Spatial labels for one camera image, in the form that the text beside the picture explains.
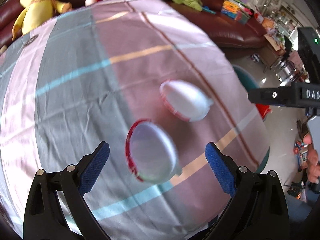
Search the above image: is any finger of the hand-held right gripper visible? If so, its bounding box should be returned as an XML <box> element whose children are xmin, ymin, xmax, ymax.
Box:
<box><xmin>247</xmin><ymin>86</ymin><xmax>298</xmax><ymax>107</ymax></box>

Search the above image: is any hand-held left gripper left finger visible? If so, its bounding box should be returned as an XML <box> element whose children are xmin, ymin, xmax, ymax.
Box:
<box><xmin>24</xmin><ymin>141</ymin><xmax>110</xmax><ymax>240</ymax></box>

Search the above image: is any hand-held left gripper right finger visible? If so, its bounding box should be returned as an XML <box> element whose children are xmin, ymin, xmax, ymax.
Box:
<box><xmin>205</xmin><ymin>141</ymin><xmax>290</xmax><ymax>240</ymax></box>

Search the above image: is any white red-rimmed lid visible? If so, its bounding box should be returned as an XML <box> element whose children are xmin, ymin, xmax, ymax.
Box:
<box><xmin>125</xmin><ymin>119</ymin><xmax>182</xmax><ymax>183</ymax></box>
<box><xmin>159</xmin><ymin>79</ymin><xmax>214</xmax><ymax>123</ymax></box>

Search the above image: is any person's right hand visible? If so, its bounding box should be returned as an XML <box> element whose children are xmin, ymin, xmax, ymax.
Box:
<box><xmin>302</xmin><ymin>132</ymin><xmax>320</xmax><ymax>184</ymax></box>

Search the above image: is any teal round stool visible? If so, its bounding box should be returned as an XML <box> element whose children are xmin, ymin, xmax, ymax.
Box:
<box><xmin>232</xmin><ymin>65</ymin><xmax>260</xmax><ymax>90</ymax></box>

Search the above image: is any plaid pink grey cloth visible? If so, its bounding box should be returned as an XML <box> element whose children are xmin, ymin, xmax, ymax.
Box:
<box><xmin>0</xmin><ymin>0</ymin><xmax>272</xmax><ymax>240</ymax></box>

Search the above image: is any colourful floor toy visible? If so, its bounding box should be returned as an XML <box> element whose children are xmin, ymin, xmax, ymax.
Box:
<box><xmin>292</xmin><ymin>140</ymin><xmax>310</xmax><ymax>172</ymax></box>

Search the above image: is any dark red leather sofa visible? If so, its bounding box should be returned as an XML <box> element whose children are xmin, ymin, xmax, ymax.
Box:
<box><xmin>0</xmin><ymin>0</ymin><xmax>268</xmax><ymax>49</ymax></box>

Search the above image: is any colourful toy box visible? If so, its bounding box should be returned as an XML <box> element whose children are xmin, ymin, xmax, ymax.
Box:
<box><xmin>220</xmin><ymin>0</ymin><xmax>254</xmax><ymax>25</ymax></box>

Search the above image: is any yellow chick plush toy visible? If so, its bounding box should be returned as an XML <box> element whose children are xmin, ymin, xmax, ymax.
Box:
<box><xmin>11</xmin><ymin>0</ymin><xmax>72</xmax><ymax>40</ymax></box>

